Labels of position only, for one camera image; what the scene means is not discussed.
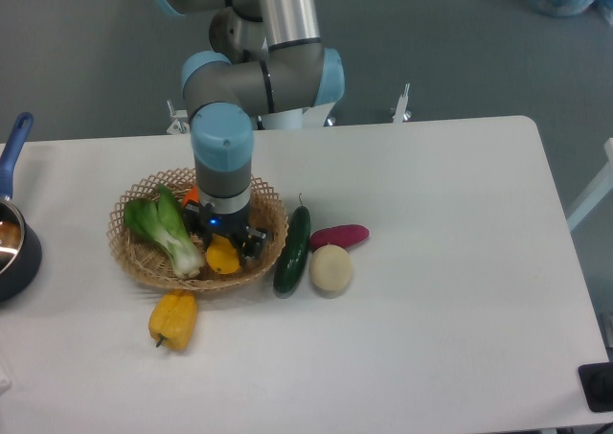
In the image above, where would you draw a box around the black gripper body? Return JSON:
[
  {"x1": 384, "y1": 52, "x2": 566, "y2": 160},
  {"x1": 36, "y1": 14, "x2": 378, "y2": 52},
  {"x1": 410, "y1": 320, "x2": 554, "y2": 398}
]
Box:
[{"x1": 198, "y1": 202, "x2": 251, "y2": 250}]

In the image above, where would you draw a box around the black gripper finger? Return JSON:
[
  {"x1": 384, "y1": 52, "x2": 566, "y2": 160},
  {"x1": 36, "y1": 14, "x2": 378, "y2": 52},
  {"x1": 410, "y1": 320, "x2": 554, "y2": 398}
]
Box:
[
  {"x1": 238, "y1": 225, "x2": 270, "y2": 266},
  {"x1": 182, "y1": 201, "x2": 213, "y2": 247}
]

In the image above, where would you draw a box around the yellow mango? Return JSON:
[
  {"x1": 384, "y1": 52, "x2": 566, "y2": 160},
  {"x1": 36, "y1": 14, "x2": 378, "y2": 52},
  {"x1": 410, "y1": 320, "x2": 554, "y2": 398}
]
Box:
[{"x1": 205, "y1": 235, "x2": 240, "y2": 275}]

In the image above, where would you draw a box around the woven wicker basket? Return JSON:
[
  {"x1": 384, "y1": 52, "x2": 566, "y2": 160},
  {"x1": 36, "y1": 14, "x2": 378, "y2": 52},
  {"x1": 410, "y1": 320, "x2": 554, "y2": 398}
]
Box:
[{"x1": 107, "y1": 168, "x2": 288, "y2": 293}]

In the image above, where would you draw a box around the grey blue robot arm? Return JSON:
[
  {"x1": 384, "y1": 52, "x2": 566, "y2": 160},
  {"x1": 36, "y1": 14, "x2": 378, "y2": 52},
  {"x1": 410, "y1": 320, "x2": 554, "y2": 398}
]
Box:
[{"x1": 156, "y1": 0, "x2": 345, "y2": 262}]

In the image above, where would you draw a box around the orange fruit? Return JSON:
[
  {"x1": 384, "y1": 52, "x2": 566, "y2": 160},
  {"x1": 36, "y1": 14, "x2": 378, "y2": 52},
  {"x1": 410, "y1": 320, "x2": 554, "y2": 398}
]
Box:
[{"x1": 181, "y1": 186, "x2": 198, "y2": 208}]

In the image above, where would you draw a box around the green bok choy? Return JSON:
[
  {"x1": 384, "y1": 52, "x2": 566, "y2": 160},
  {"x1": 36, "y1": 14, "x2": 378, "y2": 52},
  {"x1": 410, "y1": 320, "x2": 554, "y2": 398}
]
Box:
[{"x1": 124, "y1": 185, "x2": 205, "y2": 279}]

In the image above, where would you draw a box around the green cucumber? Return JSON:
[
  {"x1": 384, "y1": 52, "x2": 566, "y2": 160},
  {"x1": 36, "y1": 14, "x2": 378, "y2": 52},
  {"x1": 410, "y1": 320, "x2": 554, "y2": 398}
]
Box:
[{"x1": 273, "y1": 196, "x2": 311, "y2": 298}]

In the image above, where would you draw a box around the beige round potato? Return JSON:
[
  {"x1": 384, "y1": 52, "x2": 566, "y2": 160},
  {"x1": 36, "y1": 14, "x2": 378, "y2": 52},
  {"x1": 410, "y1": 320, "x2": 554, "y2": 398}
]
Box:
[{"x1": 309, "y1": 244, "x2": 353, "y2": 293}]

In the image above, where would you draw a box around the purple sweet potato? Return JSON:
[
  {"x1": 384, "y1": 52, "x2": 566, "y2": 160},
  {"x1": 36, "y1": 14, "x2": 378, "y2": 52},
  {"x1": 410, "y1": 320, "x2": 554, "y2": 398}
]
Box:
[{"x1": 309, "y1": 224, "x2": 370, "y2": 251}]

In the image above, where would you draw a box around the yellow bell pepper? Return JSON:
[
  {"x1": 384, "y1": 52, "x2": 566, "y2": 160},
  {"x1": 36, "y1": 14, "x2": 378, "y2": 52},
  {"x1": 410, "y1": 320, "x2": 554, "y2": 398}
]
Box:
[{"x1": 148, "y1": 290, "x2": 197, "y2": 352}]

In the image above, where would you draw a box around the black device at edge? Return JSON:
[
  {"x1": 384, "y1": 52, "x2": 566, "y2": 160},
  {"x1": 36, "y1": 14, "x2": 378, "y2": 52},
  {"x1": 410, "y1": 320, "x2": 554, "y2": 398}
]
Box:
[{"x1": 578, "y1": 362, "x2": 612, "y2": 413}]

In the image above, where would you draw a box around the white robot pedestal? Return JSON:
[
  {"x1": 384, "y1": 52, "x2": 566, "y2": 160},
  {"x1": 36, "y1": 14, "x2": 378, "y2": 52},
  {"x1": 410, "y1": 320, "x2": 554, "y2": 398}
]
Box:
[{"x1": 166, "y1": 82, "x2": 412, "y2": 136}]

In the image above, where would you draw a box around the blue handled saucepan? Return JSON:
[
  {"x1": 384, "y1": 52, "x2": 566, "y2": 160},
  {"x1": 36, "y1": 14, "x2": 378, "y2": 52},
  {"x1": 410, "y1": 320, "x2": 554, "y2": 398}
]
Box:
[{"x1": 1, "y1": 112, "x2": 42, "y2": 302}]

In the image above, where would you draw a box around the white frame bar right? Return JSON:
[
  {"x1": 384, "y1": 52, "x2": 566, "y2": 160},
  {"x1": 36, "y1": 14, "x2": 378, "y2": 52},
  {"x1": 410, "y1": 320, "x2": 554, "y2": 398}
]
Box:
[{"x1": 566, "y1": 138, "x2": 612, "y2": 232}]

